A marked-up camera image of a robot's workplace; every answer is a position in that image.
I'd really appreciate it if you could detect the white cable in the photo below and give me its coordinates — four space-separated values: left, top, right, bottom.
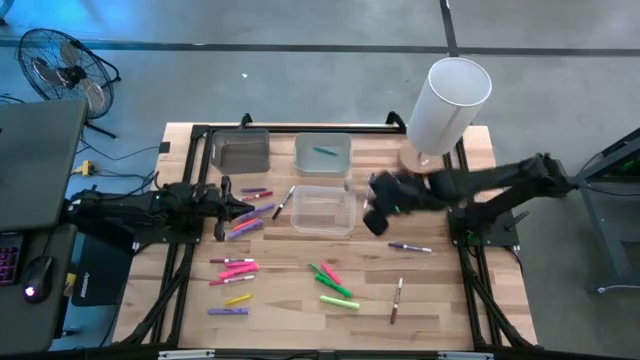
597 283 640 294

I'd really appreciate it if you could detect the black floor fan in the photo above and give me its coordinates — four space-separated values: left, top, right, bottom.
16 27 122 140

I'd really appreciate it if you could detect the black computer mouse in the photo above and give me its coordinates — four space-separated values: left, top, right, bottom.
22 255 55 304

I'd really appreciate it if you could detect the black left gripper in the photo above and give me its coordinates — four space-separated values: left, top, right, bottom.
202 174 257 243

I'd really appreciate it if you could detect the dark grey desk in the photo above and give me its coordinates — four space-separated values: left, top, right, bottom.
0 223 79 354

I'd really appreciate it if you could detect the light grey plastic bin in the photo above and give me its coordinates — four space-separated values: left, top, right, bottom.
293 131 353 179

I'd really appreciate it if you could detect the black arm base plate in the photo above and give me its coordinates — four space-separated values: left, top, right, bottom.
447 207 521 247
132 227 207 247

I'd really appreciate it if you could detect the black computer case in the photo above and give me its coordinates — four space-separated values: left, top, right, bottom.
71 234 135 307

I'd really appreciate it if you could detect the backlit keyboard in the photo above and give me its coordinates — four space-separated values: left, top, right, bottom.
0 233 25 287

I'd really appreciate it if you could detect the black dry-erase marker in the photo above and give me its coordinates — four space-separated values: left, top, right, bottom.
271 185 297 221

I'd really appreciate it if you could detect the white metal bracket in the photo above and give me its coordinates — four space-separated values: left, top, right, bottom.
437 351 495 360
157 349 216 360

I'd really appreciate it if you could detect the dark grey translucent bin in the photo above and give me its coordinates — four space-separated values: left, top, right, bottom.
210 128 272 176

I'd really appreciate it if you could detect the pink highlighter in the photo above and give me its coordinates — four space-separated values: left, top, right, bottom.
218 264 260 280

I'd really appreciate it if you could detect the brown dry-erase marker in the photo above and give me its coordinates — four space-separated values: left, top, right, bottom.
389 277 404 326

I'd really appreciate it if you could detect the clear plastic bin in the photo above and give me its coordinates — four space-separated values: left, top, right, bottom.
289 185 358 238

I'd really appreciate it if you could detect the pink dry-erase marker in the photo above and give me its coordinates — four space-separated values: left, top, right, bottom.
208 274 256 287

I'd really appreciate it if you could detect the light green Sharpie highlighter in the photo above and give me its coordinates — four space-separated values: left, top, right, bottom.
319 294 361 311

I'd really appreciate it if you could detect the dark grey equipment stand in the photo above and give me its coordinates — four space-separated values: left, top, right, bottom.
569 127 640 296

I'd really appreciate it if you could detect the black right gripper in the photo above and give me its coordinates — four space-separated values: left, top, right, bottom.
362 168 434 239

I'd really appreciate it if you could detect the white shade table lamp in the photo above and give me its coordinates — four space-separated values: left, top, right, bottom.
398 56 494 176

